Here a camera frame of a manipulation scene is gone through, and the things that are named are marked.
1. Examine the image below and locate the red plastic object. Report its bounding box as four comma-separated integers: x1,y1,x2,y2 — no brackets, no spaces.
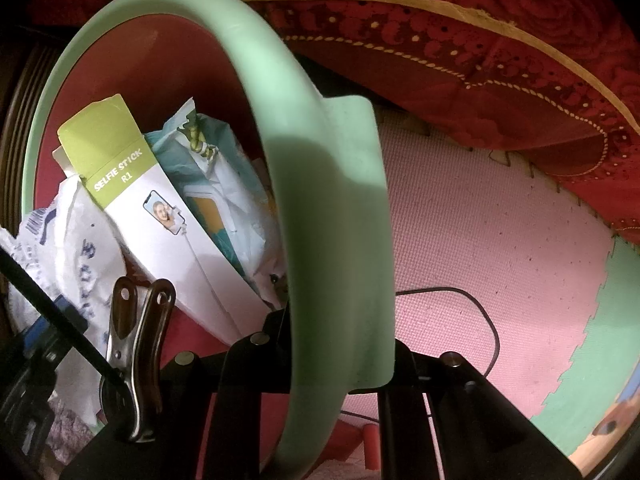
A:
340,420,382,466

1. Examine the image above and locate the brown wooden cabinet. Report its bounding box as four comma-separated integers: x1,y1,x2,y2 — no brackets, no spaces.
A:
0,25,66,241

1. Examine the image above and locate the thin black cable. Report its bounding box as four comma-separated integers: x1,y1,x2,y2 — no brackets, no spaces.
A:
395,285,501,376

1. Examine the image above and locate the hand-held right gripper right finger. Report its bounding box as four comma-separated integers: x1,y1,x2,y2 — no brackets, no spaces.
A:
345,337,583,480

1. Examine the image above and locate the purple fuzzy blanket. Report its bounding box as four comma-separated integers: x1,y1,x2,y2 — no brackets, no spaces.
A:
47,400,106,466

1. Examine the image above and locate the thick black cable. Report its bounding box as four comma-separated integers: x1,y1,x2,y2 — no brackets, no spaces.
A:
0,247,126,386

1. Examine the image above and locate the pink foam floor mat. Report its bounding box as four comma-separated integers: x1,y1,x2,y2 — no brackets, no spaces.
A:
370,105,618,480

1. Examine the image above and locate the red bedspread with yellow trim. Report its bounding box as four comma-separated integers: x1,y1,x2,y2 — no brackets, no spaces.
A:
235,0,640,246

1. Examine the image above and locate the red rose embossed blanket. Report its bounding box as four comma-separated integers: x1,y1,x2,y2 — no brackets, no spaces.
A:
30,0,640,111

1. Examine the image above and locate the white and green carton box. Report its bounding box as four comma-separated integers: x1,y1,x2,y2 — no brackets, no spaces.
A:
56,92,286,348

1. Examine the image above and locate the light blue snack bag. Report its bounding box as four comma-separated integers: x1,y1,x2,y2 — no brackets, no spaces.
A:
145,97,288,311

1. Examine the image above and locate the green rimmed red plastic bin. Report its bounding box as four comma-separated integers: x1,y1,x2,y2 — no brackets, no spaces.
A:
20,0,396,480

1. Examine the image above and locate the white plastic bag blue print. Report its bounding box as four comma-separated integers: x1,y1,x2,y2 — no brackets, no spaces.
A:
0,147,131,426

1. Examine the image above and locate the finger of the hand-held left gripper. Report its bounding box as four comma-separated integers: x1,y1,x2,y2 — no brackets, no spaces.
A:
54,296,90,346
5,317,53,361

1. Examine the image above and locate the metal spring clip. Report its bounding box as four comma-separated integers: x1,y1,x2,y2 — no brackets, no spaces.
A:
98,277,176,443

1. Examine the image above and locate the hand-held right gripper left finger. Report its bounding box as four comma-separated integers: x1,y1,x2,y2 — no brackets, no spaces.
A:
60,310,301,480

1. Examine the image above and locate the green printed foam mat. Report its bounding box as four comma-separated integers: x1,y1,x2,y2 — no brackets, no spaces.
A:
530,240,640,461

